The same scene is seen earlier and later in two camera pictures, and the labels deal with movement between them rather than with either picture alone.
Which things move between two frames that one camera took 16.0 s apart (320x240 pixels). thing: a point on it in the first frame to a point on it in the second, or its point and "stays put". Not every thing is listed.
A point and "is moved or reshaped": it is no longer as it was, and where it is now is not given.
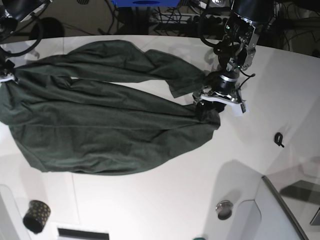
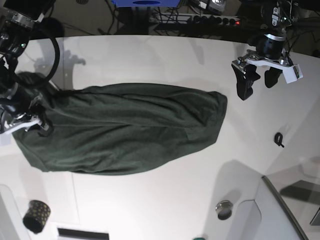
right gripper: x=222 y=86 to x=270 y=51
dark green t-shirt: x=69 y=126 is moved or reshaped
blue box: x=146 y=3 stays put
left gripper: x=7 y=71 to x=20 y=110
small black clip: x=278 y=138 stays put
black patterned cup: x=37 y=216 stays put
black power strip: x=188 y=18 stays put
